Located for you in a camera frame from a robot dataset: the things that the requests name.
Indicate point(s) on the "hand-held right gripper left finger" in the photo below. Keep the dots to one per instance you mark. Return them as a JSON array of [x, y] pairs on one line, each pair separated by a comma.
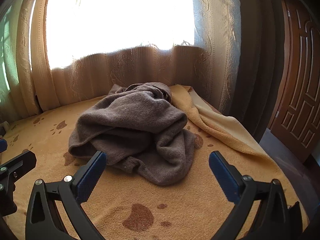
[[91, 177]]

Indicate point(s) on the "grey knit sweater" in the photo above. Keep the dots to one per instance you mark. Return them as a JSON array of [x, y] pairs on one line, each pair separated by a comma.
[[130, 120]]

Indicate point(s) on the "cream patterned curtain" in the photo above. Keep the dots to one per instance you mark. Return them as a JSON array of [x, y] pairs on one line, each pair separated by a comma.
[[150, 65], [15, 67]]

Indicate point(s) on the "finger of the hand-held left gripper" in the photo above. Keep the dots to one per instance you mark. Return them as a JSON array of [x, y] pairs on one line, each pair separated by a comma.
[[20, 162], [2, 145]]

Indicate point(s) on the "brown wooden door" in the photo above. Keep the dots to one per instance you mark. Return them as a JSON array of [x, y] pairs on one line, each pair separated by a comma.
[[300, 92]]

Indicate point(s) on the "orange paw print blanket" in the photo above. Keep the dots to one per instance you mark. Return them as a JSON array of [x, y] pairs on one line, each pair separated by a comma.
[[175, 210]]

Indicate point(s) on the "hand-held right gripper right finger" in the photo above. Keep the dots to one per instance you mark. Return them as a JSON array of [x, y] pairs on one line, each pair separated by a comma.
[[225, 177]]

